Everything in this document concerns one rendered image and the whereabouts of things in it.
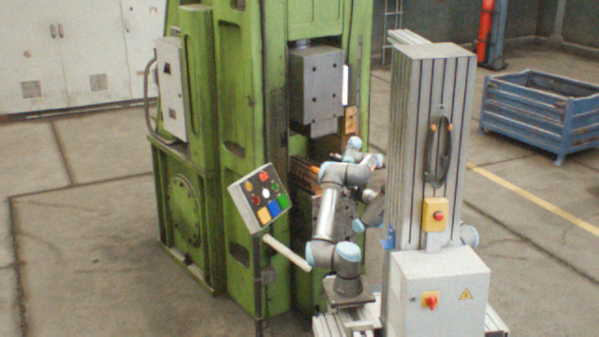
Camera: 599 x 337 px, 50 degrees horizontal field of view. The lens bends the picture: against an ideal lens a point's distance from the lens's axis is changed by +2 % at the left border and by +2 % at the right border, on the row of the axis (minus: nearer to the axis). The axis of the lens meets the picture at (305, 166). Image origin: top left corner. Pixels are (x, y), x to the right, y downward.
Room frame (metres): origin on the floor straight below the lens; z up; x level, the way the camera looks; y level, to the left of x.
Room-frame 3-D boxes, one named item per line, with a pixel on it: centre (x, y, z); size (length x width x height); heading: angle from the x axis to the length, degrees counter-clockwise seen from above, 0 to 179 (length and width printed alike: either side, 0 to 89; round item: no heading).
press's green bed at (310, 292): (3.79, -0.03, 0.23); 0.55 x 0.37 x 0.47; 36
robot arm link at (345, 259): (2.62, -0.20, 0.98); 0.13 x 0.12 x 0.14; 75
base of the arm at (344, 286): (2.62, -0.20, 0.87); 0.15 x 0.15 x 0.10
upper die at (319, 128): (3.75, 0.01, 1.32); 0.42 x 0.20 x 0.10; 36
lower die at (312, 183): (3.75, 0.01, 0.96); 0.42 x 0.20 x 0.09; 36
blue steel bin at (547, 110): (6.84, -2.68, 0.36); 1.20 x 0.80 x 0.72; 31
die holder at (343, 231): (3.79, -0.03, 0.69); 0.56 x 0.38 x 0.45; 36
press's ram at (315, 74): (3.77, -0.02, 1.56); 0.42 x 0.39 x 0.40; 36
